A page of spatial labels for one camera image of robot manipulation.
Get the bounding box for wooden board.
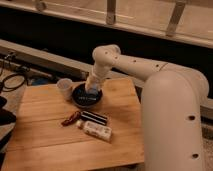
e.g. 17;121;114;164
1;78;144;171

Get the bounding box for black object at left edge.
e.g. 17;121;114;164
0;96;16;154

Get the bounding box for white plastic cup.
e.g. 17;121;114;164
56;78;72;100

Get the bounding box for dark ceramic bowl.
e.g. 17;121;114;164
72;84;103;108

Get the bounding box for black rectangular box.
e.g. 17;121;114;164
80;111;108;125

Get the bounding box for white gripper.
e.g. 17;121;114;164
85;72;103;94

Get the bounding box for red brown small object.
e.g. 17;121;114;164
61;111;81;126

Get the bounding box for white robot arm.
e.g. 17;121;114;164
86;45;209;171

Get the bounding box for black cable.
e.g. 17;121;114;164
0;53;31;94

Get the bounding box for metal frame rail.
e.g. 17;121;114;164
0;0;213;49

